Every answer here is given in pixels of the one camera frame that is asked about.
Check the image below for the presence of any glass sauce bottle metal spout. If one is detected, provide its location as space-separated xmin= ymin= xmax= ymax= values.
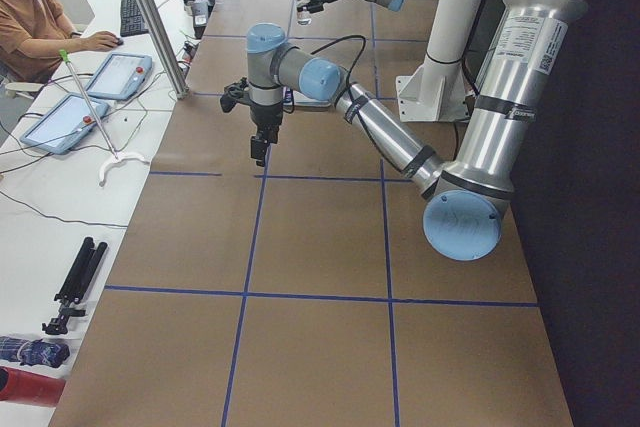
xmin=295 ymin=0 xmax=312 ymax=26

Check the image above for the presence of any silver digital kitchen scale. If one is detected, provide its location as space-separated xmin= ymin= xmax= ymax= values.
xmin=283 ymin=87 xmax=332 ymax=111

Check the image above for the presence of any far blue teach pendant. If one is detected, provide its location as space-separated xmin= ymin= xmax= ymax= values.
xmin=86 ymin=52 xmax=153 ymax=101

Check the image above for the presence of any blue teach pendant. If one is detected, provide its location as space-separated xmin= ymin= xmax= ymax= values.
xmin=86 ymin=52 xmax=153 ymax=101
xmin=20 ymin=93 xmax=95 ymax=155

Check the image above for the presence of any black computer keyboard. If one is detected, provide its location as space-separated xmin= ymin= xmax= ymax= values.
xmin=120 ymin=0 xmax=149 ymax=37

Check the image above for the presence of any near blue teach pendant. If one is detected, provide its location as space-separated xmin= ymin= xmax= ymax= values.
xmin=20 ymin=93 xmax=95 ymax=155

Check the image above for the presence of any black folded tripod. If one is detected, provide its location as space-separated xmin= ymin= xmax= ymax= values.
xmin=42 ymin=237 xmax=108 ymax=335

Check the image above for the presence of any person in brown shirt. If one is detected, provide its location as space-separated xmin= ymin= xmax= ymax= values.
xmin=1 ymin=0 xmax=118 ymax=83

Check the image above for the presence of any blue folded umbrella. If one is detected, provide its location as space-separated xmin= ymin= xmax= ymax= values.
xmin=0 ymin=336 xmax=70 ymax=368

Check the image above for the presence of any red cylinder bottle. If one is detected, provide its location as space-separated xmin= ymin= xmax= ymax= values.
xmin=1 ymin=367 xmax=66 ymax=407

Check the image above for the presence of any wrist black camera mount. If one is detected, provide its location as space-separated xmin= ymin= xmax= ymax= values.
xmin=220 ymin=77 xmax=251 ymax=113

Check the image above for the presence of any green handled reacher grabber stick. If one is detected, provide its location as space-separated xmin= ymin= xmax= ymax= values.
xmin=58 ymin=49 xmax=150 ymax=187

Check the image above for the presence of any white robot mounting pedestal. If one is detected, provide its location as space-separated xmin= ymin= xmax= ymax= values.
xmin=396 ymin=0 xmax=481 ymax=122

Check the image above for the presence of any aluminium frame post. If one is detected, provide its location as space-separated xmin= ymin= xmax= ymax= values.
xmin=136 ymin=0 xmax=189 ymax=100

